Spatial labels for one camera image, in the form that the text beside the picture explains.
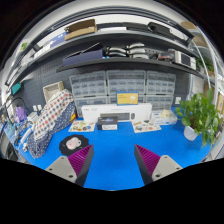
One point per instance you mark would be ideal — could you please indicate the food cartoon sticker sheet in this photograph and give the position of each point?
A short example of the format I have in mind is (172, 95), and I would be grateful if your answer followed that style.
(81, 126)

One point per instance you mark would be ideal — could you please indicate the small black cardboard box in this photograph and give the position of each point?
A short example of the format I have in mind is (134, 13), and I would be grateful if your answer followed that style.
(107, 123)

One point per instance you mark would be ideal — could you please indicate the white woven basket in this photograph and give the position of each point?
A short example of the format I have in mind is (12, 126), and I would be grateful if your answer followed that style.
(52, 90)

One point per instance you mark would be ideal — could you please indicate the small yellow object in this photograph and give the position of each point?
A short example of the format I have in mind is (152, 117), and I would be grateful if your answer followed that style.
(73, 117)

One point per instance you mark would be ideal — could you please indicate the white keyboard packaging box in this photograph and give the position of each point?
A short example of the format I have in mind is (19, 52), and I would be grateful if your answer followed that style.
(100, 110)

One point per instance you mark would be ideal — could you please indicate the pink computer mouse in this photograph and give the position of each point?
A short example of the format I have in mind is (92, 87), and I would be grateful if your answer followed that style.
(73, 143)

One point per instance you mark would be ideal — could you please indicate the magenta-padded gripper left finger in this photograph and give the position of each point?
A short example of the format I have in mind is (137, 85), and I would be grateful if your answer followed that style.
(75, 161)

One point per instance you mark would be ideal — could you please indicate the white blue glove box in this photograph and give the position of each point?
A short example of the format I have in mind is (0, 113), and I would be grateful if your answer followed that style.
(165, 118)

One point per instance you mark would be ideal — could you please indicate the red blue checkered cloth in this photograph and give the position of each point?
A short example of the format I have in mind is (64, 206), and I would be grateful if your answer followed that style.
(51, 113)

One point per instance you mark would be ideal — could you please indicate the dark wall shelf unit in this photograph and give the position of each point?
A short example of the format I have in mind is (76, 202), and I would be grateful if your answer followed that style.
(116, 43)

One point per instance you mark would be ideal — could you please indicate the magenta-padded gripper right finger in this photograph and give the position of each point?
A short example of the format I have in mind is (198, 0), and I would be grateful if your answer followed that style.
(151, 161)

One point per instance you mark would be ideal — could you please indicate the grey drawer cabinet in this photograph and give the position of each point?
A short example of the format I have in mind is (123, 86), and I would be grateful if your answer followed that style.
(126, 81)
(88, 83)
(111, 99)
(161, 82)
(160, 101)
(90, 101)

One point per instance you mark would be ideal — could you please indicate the white wall socket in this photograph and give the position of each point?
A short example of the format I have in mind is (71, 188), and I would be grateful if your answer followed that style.
(178, 100)

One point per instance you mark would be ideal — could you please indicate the green plant in white pot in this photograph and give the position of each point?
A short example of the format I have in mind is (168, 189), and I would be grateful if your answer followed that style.
(198, 115)

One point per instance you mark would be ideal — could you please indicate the navy polka-dot cloth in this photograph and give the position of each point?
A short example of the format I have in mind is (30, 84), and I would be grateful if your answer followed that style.
(43, 145)

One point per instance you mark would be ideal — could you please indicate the black scalloped mouse pad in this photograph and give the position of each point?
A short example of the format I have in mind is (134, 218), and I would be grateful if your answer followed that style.
(65, 150)

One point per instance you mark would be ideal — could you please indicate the yellow sign card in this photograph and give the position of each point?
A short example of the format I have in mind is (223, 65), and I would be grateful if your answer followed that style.
(127, 98)

